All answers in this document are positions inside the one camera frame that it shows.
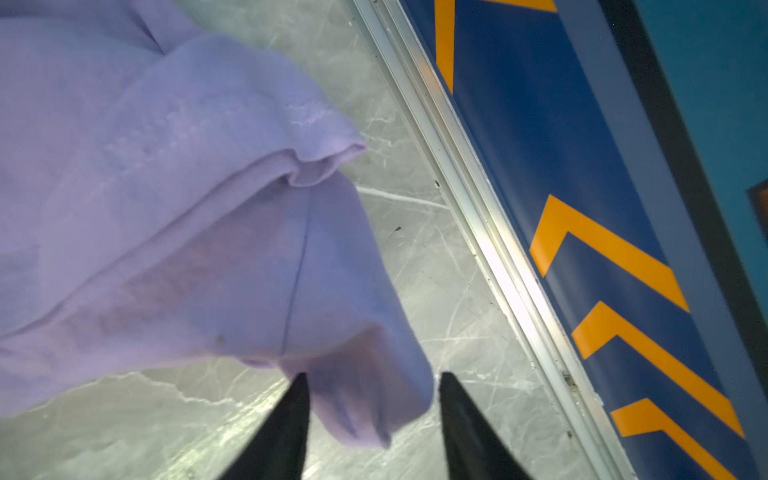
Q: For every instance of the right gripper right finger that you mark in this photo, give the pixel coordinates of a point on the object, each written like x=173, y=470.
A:
x=473, y=449

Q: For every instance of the lavender purple cloth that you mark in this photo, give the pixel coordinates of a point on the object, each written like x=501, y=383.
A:
x=168, y=195

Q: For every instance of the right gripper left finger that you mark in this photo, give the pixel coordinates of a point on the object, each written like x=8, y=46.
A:
x=278, y=448

